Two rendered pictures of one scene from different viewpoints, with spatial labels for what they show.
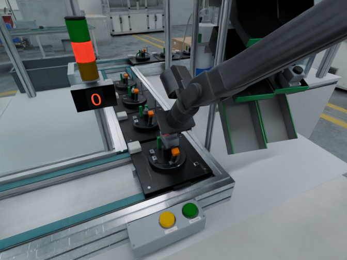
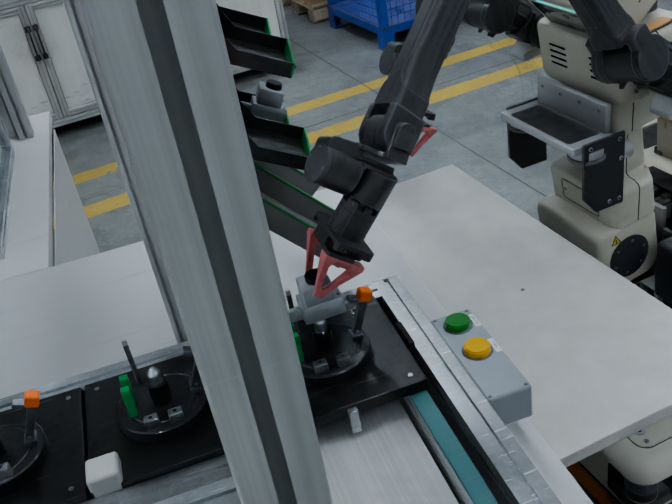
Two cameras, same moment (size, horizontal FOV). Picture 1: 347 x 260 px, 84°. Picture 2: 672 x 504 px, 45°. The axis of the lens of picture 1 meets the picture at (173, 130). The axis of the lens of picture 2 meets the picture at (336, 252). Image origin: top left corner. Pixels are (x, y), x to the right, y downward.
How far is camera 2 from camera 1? 106 cm
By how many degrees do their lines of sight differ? 64
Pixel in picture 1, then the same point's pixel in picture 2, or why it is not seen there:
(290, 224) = (448, 264)
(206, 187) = (404, 310)
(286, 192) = (390, 256)
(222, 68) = (411, 87)
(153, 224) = (485, 366)
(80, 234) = (516, 458)
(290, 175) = not seen: hidden behind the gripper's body
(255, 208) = (421, 293)
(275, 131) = not seen: hidden behind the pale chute
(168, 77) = (340, 158)
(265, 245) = (483, 292)
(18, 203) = not seen: outside the picture
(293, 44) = (449, 26)
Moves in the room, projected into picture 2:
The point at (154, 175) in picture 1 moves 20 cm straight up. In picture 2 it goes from (378, 371) to (359, 260)
